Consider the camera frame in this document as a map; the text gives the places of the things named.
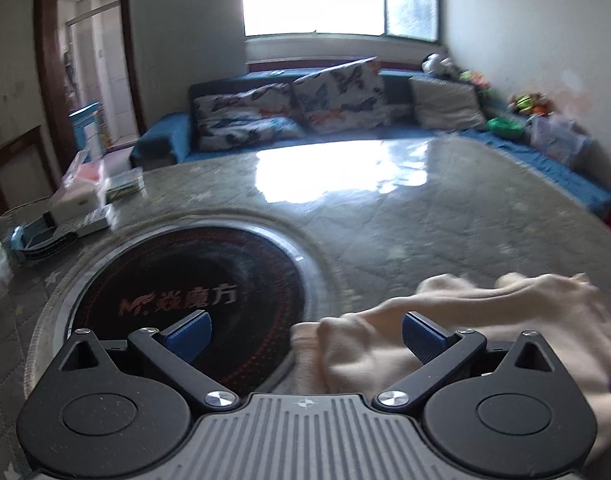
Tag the cream sweatshirt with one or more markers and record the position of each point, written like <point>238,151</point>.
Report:
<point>364,353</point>

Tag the blue sofa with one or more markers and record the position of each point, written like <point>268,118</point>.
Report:
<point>173,138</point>

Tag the clear plastic storage box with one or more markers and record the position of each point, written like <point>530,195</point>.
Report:
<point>558,138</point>

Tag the quilted star tablecloth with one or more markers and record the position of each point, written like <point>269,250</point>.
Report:
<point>364,220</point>

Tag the butterfly pillow lying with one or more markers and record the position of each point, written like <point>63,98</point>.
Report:
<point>255,117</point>

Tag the teal black strap device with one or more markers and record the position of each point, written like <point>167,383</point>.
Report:
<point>39,239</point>

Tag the grey plain pillow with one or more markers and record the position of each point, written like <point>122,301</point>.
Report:
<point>445,105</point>

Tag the white tissue box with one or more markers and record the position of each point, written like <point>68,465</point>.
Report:
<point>80,204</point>

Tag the blue white small cabinet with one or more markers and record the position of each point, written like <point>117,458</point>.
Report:
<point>86,127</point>

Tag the panda plush toy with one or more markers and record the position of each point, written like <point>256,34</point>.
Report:
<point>439,65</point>

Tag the green card box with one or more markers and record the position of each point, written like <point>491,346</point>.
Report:
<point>125,184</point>

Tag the black induction cooktop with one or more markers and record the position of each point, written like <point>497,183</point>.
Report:
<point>252,284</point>

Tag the butterfly pillow upright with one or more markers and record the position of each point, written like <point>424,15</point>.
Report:
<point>350,96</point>

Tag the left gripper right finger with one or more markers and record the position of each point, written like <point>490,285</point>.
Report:
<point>503,410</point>

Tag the plush toys pile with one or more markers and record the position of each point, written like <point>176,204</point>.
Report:
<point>528,104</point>

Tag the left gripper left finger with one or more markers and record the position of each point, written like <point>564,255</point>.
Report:
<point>120,408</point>

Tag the green bowl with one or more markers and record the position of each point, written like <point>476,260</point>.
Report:
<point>506,128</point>

